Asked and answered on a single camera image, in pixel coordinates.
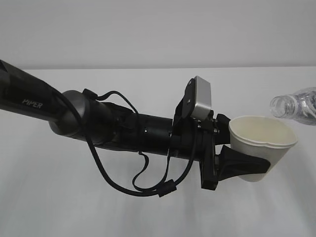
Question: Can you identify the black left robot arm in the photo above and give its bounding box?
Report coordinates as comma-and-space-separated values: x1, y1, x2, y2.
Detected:
0, 61, 271, 197

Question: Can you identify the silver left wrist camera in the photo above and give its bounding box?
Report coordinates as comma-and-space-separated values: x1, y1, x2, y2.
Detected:
182, 76, 212, 121

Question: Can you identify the clear plastic water bottle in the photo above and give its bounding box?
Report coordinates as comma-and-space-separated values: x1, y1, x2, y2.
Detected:
270, 87, 316, 126

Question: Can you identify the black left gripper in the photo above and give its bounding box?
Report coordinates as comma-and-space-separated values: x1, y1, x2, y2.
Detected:
170, 109, 271, 190

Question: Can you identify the white paper cup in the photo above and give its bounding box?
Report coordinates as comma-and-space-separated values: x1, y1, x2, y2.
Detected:
228, 116, 298, 182

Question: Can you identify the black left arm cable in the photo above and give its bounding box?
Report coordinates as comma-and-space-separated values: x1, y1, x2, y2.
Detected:
49, 88, 198, 198

